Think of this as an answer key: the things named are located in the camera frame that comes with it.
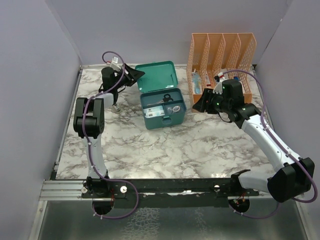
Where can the black handled scissors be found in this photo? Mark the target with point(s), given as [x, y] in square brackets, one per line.
[166, 98]

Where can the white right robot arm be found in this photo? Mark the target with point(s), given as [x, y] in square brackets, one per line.
[293, 175]

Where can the green plastic medicine box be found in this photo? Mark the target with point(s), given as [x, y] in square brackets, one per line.
[159, 75]

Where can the dark teal divided tray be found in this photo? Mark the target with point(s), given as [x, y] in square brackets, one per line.
[155, 96]

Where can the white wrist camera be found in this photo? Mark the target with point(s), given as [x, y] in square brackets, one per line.
[114, 64]
[219, 78]

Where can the blue toothbrush package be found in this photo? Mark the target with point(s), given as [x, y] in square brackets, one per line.
[197, 83]

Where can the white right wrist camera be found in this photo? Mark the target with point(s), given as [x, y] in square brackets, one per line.
[219, 78]

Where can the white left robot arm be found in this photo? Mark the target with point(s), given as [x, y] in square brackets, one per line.
[89, 121]

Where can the red white medicine box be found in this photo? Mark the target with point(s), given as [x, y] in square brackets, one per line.
[207, 80]

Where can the light blue mask packet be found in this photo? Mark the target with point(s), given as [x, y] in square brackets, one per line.
[153, 112]

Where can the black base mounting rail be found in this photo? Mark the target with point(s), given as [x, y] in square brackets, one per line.
[163, 192]

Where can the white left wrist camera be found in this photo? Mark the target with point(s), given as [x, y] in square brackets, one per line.
[114, 64]

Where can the tape roll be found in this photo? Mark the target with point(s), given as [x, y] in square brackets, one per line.
[173, 109]

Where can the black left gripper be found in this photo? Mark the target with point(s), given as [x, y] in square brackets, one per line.
[133, 75]

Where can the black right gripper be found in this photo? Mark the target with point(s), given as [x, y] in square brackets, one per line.
[201, 105]

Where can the orange plastic file organizer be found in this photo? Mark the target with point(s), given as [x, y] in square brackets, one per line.
[214, 57]

